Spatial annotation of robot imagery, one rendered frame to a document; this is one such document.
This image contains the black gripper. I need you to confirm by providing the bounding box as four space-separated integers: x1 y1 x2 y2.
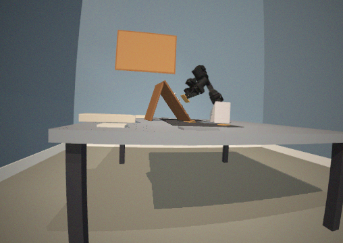
184 80 205 99

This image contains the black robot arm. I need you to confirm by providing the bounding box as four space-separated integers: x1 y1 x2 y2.
186 65 223 105

